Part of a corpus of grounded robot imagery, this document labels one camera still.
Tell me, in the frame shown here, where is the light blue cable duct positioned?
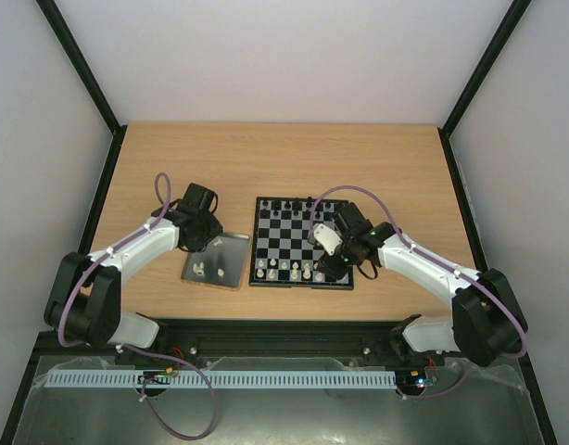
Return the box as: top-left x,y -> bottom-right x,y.
44,370 -> 396,389

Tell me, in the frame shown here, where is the dark cork-edged tray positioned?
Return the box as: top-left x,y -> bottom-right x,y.
181,233 -> 250,290

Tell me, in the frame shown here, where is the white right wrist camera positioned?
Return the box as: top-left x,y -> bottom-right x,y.
309,223 -> 343,256

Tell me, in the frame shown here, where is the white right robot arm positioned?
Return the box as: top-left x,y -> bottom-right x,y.
310,203 -> 527,366

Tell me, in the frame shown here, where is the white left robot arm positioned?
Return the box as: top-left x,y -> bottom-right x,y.
44,183 -> 222,349

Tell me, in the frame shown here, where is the black white chess board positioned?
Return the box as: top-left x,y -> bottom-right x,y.
248,197 -> 354,290

